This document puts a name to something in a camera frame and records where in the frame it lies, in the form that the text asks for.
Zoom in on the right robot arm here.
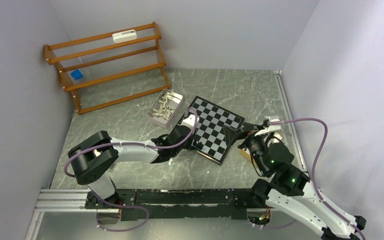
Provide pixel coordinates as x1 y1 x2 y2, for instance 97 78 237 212
222 119 366 240

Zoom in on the gold tin of black pieces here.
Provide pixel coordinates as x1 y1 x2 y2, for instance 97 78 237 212
239 149 252 163

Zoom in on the chessboard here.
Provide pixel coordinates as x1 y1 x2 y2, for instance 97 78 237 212
189 96 245 165

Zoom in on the black chess king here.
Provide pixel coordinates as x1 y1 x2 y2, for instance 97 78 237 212
196 142 204 149

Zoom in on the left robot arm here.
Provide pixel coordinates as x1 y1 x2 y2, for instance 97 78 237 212
63 123 196 208

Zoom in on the wooden shelf rack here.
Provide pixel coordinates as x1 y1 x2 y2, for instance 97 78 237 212
43 21 171 115

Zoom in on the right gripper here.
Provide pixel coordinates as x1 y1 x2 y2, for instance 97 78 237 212
222 121 269 176

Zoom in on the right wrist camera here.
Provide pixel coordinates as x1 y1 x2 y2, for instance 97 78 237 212
254 115 281 137

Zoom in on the pink tin of white pieces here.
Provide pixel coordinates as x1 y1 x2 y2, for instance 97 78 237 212
146 89 184 129

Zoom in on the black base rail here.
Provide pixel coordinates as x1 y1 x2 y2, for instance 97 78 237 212
84 188 272 225

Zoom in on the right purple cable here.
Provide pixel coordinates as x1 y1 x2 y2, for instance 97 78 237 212
268 117 367 240

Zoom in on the blue cap container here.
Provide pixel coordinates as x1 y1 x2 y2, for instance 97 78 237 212
70 69 84 81

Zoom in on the white box on rack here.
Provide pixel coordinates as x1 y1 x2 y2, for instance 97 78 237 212
112 29 138 44

